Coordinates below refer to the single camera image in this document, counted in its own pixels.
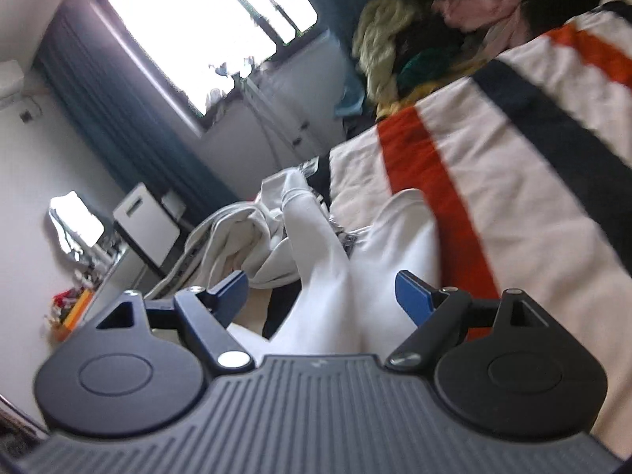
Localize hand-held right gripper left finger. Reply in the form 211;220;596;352
96;270;252;373

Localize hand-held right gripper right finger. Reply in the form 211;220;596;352
387;270;550;372

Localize white pants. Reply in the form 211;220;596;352
185;168;442;356

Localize cluttered desk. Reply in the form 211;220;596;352
43;234;149;344

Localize striped blanket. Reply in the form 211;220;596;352
261;0;632;450

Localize wavy-edged mirror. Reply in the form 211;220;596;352
48;192;106;256

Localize metal crutches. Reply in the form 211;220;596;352
214;62;287;164

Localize teal curtain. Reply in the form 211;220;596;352
306;0;378;114
34;10;240;213

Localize white low cabinet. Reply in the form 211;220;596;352
247;30;347;169

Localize dark green cloth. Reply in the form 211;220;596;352
396;48;457;90

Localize yellow-green fleece blanket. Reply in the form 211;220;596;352
352;0;412;109

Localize window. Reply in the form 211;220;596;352
96;0;319;132

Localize white air conditioner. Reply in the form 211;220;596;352
0;59;26;100

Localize black sofa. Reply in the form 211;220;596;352
516;0;623;43

